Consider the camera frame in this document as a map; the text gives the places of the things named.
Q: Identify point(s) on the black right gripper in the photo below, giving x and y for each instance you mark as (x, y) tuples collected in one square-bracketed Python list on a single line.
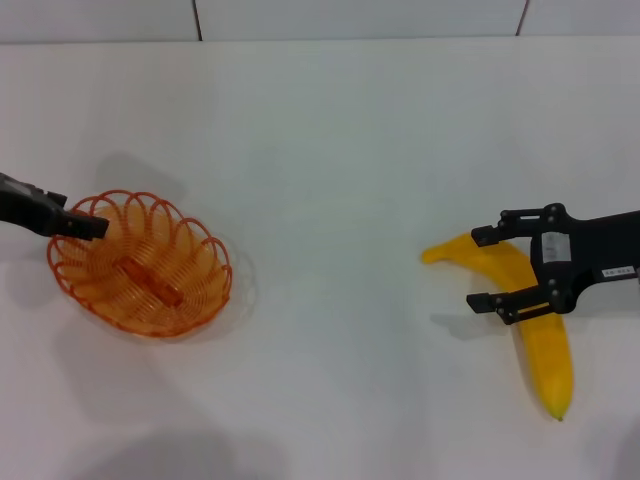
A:
[(595, 245)]

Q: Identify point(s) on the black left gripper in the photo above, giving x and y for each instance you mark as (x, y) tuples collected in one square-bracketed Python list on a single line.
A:
[(30, 207)]

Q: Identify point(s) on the yellow banana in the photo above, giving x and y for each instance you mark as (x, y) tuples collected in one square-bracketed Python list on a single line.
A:
[(547, 360)]

